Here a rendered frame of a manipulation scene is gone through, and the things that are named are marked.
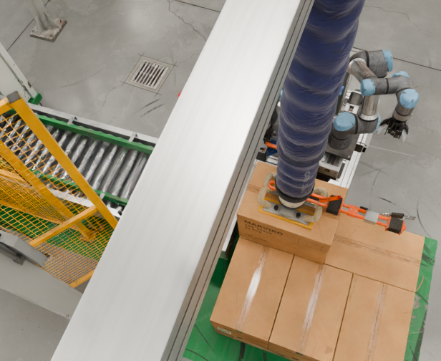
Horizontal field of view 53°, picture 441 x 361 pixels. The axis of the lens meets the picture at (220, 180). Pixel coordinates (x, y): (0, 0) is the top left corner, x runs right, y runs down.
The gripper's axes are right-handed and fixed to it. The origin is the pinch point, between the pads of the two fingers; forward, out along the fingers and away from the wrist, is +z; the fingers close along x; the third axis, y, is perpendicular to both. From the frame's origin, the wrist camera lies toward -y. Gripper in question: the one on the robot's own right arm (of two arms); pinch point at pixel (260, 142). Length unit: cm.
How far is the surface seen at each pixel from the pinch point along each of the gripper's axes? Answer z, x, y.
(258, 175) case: 13.3, -16.5, 4.4
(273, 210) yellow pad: 10.9, -37.6, 21.7
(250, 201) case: 13.4, -35.4, 5.9
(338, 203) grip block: -1, -25, 57
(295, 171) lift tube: -43, -36, 31
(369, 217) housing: -1, -28, 75
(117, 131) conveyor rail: 47, 1, -121
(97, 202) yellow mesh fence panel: -1, -73, -80
